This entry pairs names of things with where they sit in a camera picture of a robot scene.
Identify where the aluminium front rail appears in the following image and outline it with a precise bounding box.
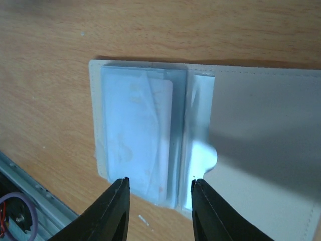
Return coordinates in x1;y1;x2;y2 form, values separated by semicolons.
1;153;78;240

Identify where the VIP card left sleeve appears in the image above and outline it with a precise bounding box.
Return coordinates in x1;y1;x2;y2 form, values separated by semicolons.
103;73;173;203

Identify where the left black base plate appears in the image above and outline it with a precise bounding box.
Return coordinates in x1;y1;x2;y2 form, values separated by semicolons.
1;174;33;240

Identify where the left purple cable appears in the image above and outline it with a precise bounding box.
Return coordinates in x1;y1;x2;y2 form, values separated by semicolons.
0;192;39;241

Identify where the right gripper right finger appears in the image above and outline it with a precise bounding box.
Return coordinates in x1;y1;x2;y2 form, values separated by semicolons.
191;179;272;240

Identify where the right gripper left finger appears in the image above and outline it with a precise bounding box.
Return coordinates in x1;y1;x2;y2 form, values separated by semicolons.
50;177;130;241

